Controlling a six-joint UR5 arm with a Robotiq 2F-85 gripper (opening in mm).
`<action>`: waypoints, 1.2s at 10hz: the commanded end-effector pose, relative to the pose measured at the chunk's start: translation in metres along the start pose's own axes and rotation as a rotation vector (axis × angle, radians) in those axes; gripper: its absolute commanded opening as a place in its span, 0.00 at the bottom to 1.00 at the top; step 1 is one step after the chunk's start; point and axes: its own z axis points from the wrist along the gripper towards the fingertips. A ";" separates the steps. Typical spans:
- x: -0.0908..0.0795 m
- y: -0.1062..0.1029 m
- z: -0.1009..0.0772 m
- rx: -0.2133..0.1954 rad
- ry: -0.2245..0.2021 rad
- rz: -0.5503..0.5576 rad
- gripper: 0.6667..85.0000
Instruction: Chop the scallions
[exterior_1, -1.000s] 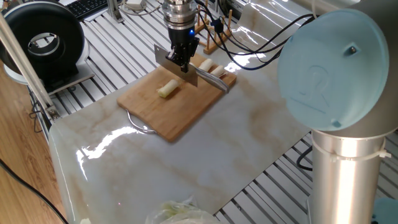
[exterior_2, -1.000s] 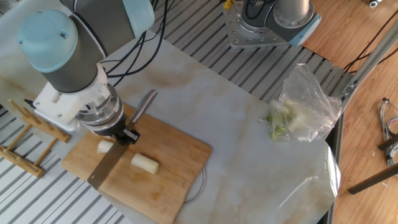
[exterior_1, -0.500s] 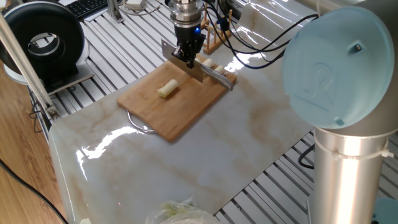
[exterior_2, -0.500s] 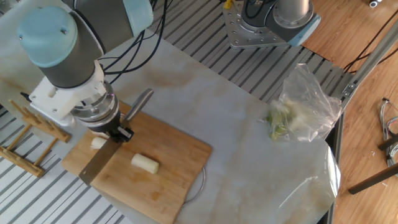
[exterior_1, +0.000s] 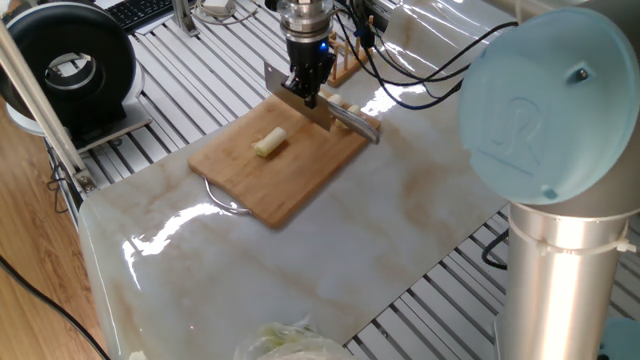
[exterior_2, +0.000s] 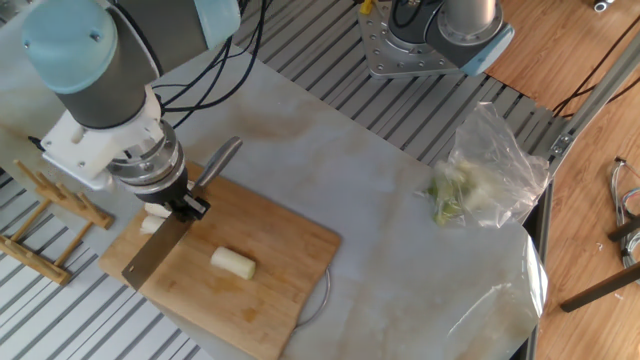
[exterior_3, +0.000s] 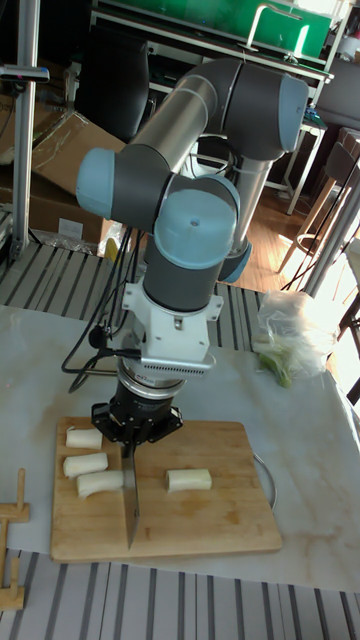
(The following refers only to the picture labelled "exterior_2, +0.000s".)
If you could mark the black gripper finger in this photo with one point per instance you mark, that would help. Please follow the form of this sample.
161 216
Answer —
197 204
181 212

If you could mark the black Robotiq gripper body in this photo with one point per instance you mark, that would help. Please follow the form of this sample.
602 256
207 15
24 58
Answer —
162 192

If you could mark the steel cleaver knife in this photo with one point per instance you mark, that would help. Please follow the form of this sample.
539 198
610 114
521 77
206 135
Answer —
155 255

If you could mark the white scallion stalk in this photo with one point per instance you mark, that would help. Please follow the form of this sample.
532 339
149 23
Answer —
232 262

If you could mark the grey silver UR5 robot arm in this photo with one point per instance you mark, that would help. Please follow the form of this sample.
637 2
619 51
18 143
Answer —
105 75

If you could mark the bamboo cutting board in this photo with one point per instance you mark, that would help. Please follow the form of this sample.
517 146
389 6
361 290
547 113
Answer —
225 310

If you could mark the wooden peg rack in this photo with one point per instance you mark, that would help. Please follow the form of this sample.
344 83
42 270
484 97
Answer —
35 260

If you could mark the silver robot mounting plate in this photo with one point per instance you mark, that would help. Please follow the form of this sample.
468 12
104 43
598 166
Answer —
395 60

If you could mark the small yellow object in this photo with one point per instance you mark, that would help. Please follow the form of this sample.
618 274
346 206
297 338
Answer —
366 6

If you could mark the plastic bag of scallion scraps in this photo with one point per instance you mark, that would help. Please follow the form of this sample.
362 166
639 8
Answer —
490 175

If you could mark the dark wooden bar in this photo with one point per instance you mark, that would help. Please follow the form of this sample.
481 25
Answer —
625 229
600 287

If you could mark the small white round object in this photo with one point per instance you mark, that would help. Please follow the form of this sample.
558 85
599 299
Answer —
601 5

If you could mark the aluminium frame beam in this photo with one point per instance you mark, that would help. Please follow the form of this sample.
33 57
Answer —
595 95

